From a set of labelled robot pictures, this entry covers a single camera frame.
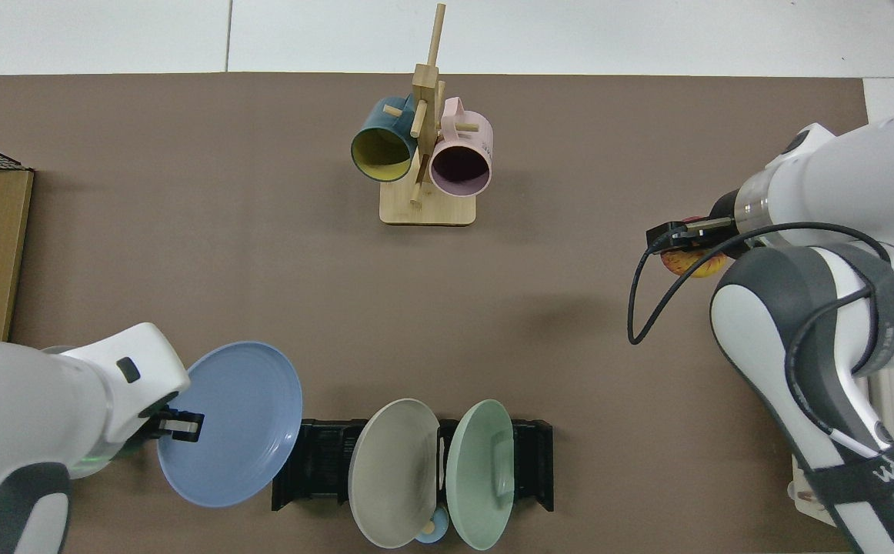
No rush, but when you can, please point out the red yellow apple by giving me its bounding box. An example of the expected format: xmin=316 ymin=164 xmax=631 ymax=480
xmin=661 ymin=216 xmax=729 ymax=278

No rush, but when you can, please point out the blue plate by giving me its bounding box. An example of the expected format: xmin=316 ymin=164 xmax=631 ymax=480
xmin=157 ymin=341 xmax=303 ymax=509

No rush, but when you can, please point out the black dish rack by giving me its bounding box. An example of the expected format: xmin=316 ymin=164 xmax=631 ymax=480
xmin=272 ymin=418 xmax=555 ymax=513

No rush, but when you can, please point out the beige plate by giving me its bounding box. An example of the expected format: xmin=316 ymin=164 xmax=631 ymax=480
xmin=348 ymin=398 xmax=442 ymax=549

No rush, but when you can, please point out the pale green plate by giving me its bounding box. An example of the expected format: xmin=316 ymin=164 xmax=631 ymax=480
xmin=447 ymin=399 xmax=515 ymax=551

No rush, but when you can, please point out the brown table cloth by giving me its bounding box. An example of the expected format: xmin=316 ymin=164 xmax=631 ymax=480
xmin=0 ymin=73 xmax=871 ymax=554

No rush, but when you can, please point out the pink cup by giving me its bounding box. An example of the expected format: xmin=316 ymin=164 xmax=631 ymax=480
xmin=429 ymin=97 xmax=494 ymax=198

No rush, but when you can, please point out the wooden cup stand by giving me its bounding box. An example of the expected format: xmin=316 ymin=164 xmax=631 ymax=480
xmin=379 ymin=3 xmax=478 ymax=227

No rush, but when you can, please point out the small blue round thing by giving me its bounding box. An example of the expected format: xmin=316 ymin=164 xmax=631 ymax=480
xmin=415 ymin=506 xmax=449 ymax=545

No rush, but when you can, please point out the dark teal cup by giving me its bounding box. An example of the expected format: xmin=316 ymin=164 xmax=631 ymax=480
xmin=351 ymin=95 xmax=419 ymax=183

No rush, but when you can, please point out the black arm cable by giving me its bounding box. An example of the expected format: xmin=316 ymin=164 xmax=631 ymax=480
xmin=627 ymin=222 xmax=892 ymax=345

